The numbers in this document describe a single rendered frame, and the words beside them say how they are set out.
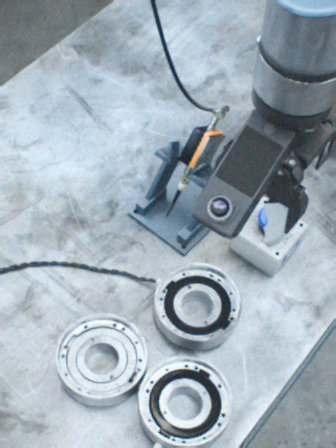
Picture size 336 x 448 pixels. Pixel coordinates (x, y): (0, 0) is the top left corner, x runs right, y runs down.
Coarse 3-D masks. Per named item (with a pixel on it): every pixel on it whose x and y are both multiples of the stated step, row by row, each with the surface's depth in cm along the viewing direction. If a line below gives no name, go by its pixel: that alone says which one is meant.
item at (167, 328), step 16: (176, 272) 90; (192, 272) 90; (208, 272) 90; (224, 272) 89; (160, 288) 88; (192, 288) 89; (208, 288) 89; (160, 304) 88; (176, 304) 88; (208, 304) 90; (240, 304) 87; (160, 320) 85; (192, 320) 87; (208, 320) 87; (176, 336) 85; (192, 336) 85; (208, 336) 85; (224, 336) 85
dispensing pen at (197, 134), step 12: (216, 108) 89; (228, 108) 89; (216, 120) 89; (192, 132) 89; (204, 132) 89; (192, 144) 89; (180, 156) 90; (192, 156) 90; (180, 180) 93; (180, 192) 94
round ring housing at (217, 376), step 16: (160, 368) 83; (176, 368) 83; (192, 368) 83; (208, 368) 83; (144, 384) 81; (176, 384) 82; (192, 384) 82; (224, 384) 82; (144, 400) 81; (160, 400) 81; (208, 400) 81; (224, 400) 81; (144, 416) 79; (208, 432) 79; (224, 432) 81
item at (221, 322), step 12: (192, 276) 90; (204, 276) 90; (168, 288) 89; (180, 288) 89; (216, 288) 89; (168, 300) 88; (228, 300) 88; (168, 312) 87; (228, 312) 87; (180, 324) 86; (216, 324) 87; (228, 324) 87
